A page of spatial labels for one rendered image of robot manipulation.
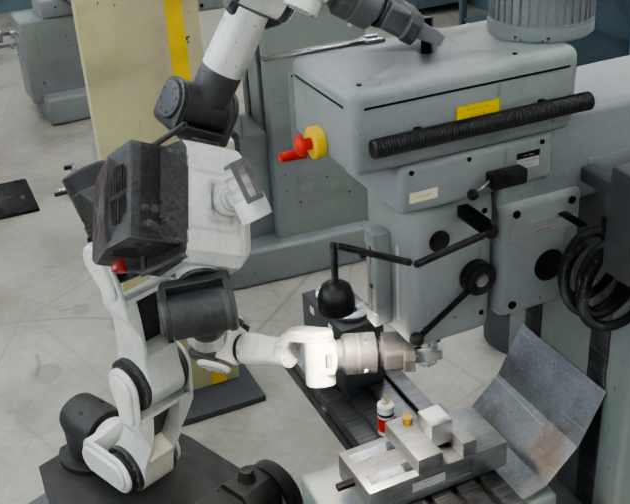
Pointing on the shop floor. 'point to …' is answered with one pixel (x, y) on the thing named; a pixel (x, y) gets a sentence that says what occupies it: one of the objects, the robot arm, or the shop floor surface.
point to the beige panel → (135, 53)
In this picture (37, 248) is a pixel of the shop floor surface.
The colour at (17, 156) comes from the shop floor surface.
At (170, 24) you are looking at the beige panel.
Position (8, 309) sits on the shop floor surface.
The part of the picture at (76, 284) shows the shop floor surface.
